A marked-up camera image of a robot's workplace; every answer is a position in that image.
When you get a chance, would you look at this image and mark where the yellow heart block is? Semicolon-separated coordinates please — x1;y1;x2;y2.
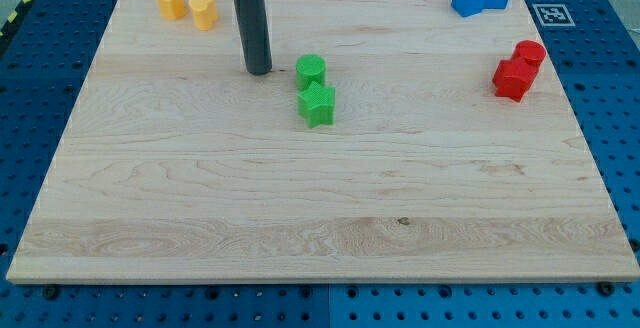
188;0;219;31

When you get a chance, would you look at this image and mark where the yellow pentagon block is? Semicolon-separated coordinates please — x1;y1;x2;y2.
156;0;187;20

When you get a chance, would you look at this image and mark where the wooden board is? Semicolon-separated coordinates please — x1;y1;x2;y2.
7;0;639;285

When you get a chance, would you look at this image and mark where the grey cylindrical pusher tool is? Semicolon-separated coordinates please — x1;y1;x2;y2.
233;0;272;75

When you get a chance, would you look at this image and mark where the red cylinder block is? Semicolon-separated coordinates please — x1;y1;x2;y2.
511;40;547;68

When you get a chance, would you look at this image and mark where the fiducial marker tag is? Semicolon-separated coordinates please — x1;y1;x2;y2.
533;3;575;27

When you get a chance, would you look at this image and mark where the green cylinder block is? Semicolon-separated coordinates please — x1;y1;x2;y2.
295;54;326;91

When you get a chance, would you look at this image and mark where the green star block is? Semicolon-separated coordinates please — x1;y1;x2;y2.
298;81;335;128

